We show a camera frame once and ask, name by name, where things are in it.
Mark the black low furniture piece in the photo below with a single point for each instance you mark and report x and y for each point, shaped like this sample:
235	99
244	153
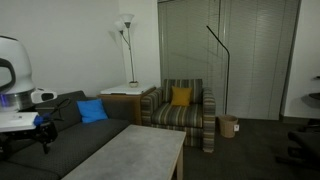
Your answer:
306	143

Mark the blue throw pillow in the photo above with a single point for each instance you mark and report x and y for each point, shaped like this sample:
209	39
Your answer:
91	111

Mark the grey window blinds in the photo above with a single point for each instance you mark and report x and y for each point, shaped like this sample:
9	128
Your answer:
260	60

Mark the dark grey patterned sofa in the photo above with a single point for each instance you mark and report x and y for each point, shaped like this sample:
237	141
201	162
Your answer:
76	140

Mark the yellow throw pillow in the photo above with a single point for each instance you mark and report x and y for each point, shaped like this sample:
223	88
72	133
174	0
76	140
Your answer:
181	96

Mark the wicker waste basket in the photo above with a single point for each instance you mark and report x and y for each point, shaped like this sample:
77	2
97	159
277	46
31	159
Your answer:
228	126

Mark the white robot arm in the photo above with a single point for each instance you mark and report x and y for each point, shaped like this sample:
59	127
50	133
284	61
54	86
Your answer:
16	66

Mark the black office chair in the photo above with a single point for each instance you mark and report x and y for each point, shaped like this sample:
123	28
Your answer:
315	96

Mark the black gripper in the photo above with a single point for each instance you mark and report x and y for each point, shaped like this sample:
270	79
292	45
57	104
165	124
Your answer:
46	131

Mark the striped armchair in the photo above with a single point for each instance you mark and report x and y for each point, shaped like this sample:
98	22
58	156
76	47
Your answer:
178	116

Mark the wooden side table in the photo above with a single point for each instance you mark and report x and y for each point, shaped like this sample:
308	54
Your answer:
128	106

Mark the white shade floor lamp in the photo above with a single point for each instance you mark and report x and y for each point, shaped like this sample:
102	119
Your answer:
127	18

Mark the black arc floor lamp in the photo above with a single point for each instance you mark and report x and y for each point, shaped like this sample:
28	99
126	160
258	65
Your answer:
228	73

